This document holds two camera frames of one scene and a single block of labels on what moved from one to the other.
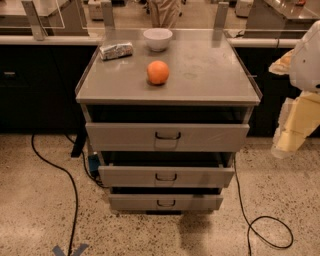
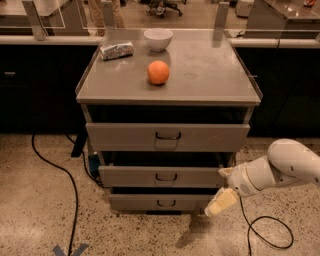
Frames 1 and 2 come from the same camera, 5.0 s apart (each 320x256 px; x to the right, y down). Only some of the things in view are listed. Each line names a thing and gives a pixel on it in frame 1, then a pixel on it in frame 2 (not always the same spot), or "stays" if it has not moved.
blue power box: x=94 y=163 stays
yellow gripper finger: x=300 y=116 to x=222 y=200
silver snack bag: x=109 y=52 stays
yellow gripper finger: x=283 y=65 to x=226 y=171
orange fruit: x=158 y=71 stays
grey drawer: x=197 y=177 stays
